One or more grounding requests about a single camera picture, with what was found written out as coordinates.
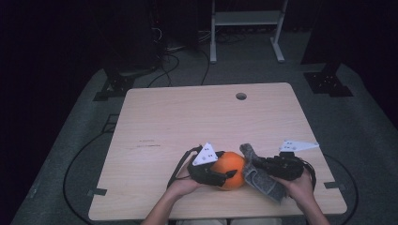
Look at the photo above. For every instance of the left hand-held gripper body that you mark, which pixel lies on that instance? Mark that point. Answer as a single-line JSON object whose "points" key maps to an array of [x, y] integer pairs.
{"points": [[205, 175]]}

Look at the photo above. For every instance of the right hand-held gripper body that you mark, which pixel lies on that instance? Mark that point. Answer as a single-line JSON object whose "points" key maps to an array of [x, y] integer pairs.
{"points": [[286, 167]]}

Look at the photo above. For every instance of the orange plush toy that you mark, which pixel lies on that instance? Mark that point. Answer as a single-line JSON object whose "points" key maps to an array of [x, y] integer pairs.
{"points": [[230, 168]]}

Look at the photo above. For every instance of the grey fluffy cloth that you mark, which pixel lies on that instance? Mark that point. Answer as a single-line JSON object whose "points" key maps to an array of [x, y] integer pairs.
{"points": [[259, 181]]}

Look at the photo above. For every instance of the person's left hand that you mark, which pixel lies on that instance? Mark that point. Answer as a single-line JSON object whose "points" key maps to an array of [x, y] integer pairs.
{"points": [[184, 186]]}

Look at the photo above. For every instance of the person's right hand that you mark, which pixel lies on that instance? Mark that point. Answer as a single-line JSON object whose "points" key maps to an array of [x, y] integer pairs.
{"points": [[300, 189]]}

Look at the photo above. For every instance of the grey tape strip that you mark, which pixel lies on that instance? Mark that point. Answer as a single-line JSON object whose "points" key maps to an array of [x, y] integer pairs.
{"points": [[97, 192], [334, 185]]}

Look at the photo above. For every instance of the black stand with square base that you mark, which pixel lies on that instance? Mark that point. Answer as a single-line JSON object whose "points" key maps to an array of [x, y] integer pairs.
{"points": [[328, 82]]}

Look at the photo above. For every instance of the white metal desk frame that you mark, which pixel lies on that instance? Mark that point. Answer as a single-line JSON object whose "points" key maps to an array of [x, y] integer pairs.
{"points": [[247, 18]]}

